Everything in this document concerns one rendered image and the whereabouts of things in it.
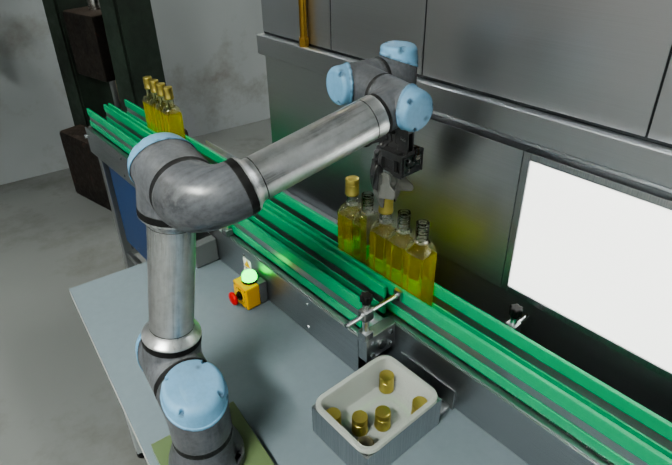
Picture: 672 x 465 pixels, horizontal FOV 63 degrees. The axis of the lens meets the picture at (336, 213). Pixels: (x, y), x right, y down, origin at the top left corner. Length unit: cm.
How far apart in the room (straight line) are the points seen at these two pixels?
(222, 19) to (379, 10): 338
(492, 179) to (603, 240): 25
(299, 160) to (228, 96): 398
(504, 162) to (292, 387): 71
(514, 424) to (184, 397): 65
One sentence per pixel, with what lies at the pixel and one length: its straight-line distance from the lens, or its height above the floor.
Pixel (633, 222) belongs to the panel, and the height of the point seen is 126.
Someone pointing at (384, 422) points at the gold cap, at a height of 80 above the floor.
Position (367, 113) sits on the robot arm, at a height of 145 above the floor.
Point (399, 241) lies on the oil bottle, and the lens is 126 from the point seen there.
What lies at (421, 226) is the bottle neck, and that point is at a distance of 120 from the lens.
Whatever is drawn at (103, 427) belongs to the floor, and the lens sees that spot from 244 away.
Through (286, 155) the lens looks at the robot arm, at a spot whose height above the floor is 141.
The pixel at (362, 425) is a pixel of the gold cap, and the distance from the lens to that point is 123.
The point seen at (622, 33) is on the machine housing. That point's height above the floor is 156.
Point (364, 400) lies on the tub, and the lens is 132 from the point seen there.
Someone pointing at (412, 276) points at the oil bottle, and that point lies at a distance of 127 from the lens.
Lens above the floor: 177
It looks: 30 degrees down
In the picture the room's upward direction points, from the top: 1 degrees counter-clockwise
